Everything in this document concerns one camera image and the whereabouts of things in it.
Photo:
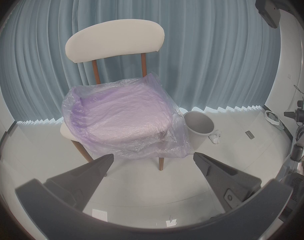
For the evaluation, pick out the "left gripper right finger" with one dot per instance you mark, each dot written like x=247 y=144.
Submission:
x=217 y=176

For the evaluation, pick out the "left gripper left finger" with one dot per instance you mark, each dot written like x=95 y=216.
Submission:
x=86 y=179

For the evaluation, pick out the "purple plastic bag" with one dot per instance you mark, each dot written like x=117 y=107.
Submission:
x=122 y=119

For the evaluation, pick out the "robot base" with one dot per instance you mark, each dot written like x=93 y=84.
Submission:
x=297 y=186

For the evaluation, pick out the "white trash bin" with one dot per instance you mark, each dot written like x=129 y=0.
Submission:
x=199 y=124

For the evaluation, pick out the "crumpled white wrapper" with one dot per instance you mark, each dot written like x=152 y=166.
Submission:
x=215 y=137

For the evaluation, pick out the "pale blue curtain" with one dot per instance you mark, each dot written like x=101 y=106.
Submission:
x=217 y=46

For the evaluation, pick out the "white wooden chair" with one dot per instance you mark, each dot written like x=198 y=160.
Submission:
x=117 y=39

